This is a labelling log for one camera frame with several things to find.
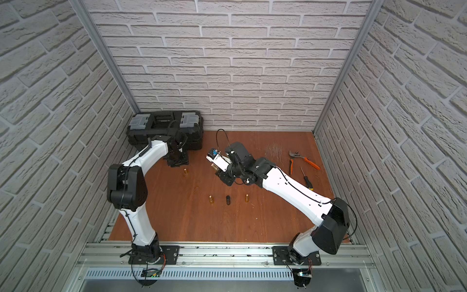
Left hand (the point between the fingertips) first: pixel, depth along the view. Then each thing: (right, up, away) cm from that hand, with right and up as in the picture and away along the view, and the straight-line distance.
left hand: (187, 160), depth 95 cm
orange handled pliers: (+62, +2, +12) cm, 63 cm away
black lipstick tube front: (+23, -19, -10) cm, 31 cm away
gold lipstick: (+18, -1, -24) cm, 30 cm away
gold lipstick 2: (+14, -19, -8) cm, 25 cm away
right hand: (+21, -3, -21) cm, 29 cm away
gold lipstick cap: (-2, -7, +4) cm, 8 cm away
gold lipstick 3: (+32, -18, -8) cm, 37 cm away
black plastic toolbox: (-26, +19, +3) cm, 32 cm away
